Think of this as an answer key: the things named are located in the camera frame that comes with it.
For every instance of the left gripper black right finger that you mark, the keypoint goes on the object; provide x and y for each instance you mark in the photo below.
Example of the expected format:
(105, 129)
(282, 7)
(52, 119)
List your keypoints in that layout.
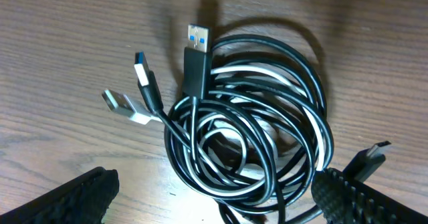
(345, 200)

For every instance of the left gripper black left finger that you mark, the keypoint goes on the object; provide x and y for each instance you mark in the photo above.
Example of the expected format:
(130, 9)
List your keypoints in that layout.
(85, 199)

